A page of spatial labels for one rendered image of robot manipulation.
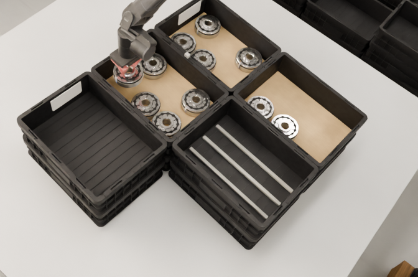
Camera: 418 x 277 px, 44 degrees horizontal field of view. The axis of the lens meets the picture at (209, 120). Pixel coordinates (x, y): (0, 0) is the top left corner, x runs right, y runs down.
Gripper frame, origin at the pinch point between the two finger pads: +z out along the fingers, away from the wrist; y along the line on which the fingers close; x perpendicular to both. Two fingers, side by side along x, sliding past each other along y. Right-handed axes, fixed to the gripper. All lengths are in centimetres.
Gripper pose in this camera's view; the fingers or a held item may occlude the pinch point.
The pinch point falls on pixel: (127, 68)
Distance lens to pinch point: 180.0
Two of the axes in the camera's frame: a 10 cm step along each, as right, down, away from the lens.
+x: -7.2, -6.4, 2.8
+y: 6.9, -5.8, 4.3
